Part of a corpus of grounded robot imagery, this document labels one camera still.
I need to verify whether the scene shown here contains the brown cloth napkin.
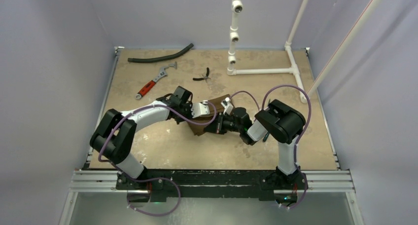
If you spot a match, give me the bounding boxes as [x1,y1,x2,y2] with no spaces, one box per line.
[188,94,230,136]

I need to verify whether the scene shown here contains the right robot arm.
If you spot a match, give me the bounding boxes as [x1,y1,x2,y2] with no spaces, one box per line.
[204,98,306,189]

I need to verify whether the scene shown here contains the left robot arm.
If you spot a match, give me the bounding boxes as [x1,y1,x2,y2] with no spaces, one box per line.
[89,86,193,190]

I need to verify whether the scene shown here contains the black pliers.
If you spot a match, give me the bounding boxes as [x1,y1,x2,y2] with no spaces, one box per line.
[192,67,210,82]

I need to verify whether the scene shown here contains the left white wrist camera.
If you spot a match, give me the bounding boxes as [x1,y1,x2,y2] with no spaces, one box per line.
[191,100,210,118]

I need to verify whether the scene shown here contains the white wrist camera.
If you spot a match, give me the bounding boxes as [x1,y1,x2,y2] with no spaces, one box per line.
[191,100,210,118]
[221,97,234,115]

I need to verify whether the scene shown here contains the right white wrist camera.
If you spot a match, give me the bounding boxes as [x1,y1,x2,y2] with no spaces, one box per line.
[221,97,234,115]

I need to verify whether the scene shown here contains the red handled adjustable wrench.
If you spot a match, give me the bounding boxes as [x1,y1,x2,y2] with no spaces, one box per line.
[135,62,177,100]

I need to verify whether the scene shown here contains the black rubber hose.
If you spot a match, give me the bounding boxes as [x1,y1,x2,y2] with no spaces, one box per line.
[127,43,195,64]

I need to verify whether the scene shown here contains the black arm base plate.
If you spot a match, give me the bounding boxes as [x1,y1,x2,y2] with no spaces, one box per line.
[116,169,308,203]

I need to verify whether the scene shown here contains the white PVC pipe frame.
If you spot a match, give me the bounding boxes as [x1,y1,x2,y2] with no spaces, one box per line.
[226,0,391,104]

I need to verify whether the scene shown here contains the aluminium frame rail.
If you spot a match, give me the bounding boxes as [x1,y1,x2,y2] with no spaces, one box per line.
[60,48,362,225]

